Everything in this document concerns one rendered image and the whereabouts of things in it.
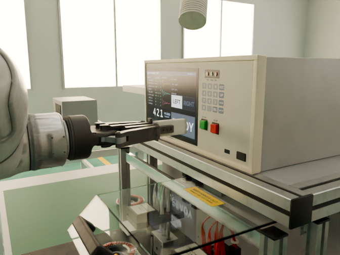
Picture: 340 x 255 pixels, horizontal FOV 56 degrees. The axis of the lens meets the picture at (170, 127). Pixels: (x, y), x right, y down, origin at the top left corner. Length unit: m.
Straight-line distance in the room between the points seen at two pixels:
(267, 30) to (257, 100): 7.03
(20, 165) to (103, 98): 5.02
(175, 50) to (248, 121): 5.54
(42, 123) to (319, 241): 0.48
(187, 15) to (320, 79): 1.32
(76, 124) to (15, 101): 0.21
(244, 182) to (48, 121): 0.33
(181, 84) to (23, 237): 0.76
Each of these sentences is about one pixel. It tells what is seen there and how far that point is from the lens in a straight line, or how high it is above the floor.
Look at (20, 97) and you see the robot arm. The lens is 0.35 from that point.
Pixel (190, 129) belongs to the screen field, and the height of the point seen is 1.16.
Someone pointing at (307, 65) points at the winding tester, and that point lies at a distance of 0.65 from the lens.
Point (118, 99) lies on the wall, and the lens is 5.60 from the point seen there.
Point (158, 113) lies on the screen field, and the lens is 0.85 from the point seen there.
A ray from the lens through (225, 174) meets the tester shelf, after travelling 0.59.
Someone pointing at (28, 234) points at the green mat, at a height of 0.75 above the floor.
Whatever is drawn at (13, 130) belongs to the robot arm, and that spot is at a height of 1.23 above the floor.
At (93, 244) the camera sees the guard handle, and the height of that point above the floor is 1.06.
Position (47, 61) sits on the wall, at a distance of 5.29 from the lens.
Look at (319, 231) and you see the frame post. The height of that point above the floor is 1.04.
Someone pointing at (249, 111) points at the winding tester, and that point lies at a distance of 0.57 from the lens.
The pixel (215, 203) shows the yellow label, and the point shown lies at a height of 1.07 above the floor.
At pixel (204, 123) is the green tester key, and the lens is 0.66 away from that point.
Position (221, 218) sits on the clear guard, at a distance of 0.53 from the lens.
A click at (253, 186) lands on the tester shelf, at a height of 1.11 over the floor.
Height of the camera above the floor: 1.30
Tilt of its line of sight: 10 degrees down
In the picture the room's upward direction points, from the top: straight up
